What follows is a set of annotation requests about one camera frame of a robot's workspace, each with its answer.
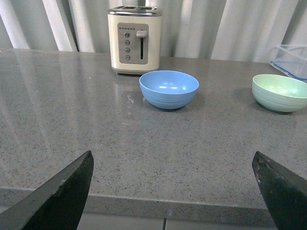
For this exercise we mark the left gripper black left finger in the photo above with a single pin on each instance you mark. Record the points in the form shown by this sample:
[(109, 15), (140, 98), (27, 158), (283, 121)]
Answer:
[(58, 204)]

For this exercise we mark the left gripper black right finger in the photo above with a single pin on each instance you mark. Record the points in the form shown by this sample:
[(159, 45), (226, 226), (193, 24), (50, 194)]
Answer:
[(283, 191)]

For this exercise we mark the green plastic bowl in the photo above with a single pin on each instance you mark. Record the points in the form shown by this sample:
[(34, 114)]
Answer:
[(279, 93)]

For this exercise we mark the blue plastic bowl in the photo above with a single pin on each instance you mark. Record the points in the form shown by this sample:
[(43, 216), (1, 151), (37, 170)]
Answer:
[(168, 89)]

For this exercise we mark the clear plastic container, blue rim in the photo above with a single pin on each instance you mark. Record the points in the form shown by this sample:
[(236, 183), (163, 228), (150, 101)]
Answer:
[(291, 60)]

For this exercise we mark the cream two-slot toaster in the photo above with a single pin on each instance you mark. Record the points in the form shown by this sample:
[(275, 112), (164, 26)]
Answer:
[(134, 36)]

